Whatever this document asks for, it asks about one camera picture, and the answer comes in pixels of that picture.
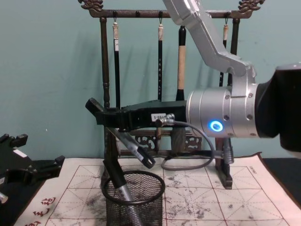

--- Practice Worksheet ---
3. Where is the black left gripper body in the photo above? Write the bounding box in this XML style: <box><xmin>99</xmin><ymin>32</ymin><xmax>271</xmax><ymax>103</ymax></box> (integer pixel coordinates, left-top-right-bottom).
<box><xmin>0</xmin><ymin>140</ymin><xmax>33</xmax><ymax>192</ymax></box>

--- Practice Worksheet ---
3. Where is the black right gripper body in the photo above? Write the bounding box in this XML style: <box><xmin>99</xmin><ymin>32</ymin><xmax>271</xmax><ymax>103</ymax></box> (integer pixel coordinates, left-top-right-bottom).
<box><xmin>119</xmin><ymin>99</ymin><xmax>189</xmax><ymax>131</ymax></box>

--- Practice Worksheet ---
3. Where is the black marker pen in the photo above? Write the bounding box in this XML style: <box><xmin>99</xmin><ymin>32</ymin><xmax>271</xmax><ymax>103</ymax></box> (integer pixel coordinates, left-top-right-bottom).
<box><xmin>85</xmin><ymin>97</ymin><xmax>157</xmax><ymax>169</ymax></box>

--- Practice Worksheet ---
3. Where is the thin black brush, white label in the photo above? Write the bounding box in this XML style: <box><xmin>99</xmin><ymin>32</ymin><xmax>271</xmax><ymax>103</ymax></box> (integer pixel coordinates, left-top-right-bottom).
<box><xmin>111</xmin><ymin>22</ymin><xmax>122</xmax><ymax>109</ymax></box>

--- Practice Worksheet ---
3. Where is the dark wooden brush rack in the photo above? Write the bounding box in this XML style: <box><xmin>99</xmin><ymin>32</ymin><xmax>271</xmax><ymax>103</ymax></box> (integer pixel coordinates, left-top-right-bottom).
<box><xmin>78</xmin><ymin>0</ymin><xmax>266</xmax><ymax>190</ymax></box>

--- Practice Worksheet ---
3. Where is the thin black brush, gold writing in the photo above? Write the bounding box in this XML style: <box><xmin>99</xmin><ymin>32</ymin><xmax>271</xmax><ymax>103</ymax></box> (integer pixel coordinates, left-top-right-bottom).
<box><xmin>156</xmin><ymin>23</ymin><xmax>165</xmax><ymax>152</ymax></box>

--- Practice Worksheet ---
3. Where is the thick tan and black brush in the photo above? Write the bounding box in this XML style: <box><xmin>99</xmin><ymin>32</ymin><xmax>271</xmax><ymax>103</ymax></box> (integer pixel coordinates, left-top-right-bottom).
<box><xmin>172</xmin><ymin>24</ymin><xmax>188</xmax><ymax>154</ymax></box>

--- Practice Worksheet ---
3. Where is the black and silver pen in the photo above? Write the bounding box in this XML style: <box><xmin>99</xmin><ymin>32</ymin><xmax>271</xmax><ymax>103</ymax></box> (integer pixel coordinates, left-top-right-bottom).
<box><xmin>103</xmin><ymin>158</ymin><xmax>144</xmax><ymax>226</ymax></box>

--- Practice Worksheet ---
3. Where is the black mesh pen holder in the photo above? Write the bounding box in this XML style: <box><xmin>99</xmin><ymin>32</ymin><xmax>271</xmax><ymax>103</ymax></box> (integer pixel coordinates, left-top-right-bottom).
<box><xmin>101</xmin><ymin>170</ymin><xmax>166</xmax><ymax>226</ymax></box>

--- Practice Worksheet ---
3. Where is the white gridded felt mat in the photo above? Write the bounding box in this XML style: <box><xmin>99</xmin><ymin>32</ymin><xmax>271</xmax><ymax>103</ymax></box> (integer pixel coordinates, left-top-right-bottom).
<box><xmin>12</xmin><ymin>152</ymin><xmax>301</xmax><ymax>226</ymax></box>

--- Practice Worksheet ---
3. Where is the thin black brush, pale cap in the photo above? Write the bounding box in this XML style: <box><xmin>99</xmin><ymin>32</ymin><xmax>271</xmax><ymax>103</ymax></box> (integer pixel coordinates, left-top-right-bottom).
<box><xmin>219</xmin><ymin>24</ymin><xmax>229</xmax><ymax>88</ymax></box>

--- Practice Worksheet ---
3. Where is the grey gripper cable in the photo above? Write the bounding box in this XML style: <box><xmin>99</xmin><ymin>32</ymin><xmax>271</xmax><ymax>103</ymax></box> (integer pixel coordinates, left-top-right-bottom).
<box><xmin>156</xmin><ymin>113</ymin><xmax>234</xmax><ymax>170</ymax></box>

